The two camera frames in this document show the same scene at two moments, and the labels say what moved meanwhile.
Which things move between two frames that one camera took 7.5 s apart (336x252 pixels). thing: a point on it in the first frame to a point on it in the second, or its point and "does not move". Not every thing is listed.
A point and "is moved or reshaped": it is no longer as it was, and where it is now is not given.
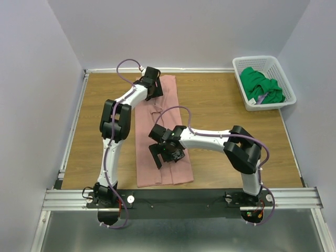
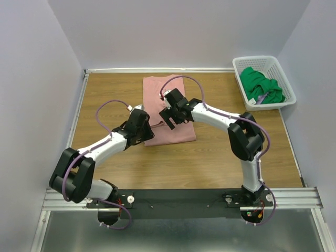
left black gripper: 158,92 to 150,134
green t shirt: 254,84 does not move
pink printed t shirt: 164,111 is moved or reshaped
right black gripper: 178,155 to 166,113
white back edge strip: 164,70 does not move
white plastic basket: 269,66 does not move
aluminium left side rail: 67,149 does not move
